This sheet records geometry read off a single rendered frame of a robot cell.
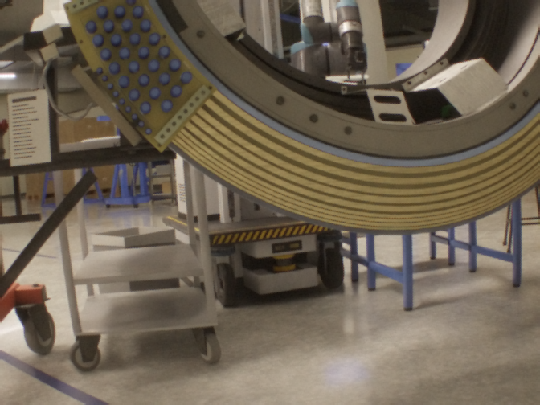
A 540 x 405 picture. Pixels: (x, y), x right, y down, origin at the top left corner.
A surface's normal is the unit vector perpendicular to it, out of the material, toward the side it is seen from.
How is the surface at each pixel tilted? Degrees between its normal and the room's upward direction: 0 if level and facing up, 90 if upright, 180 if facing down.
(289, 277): 90
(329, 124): 90
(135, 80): 90
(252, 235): 90
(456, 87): 61
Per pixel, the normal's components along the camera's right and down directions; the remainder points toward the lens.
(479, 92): -0.11, -0.42
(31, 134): 0.19, 0.06
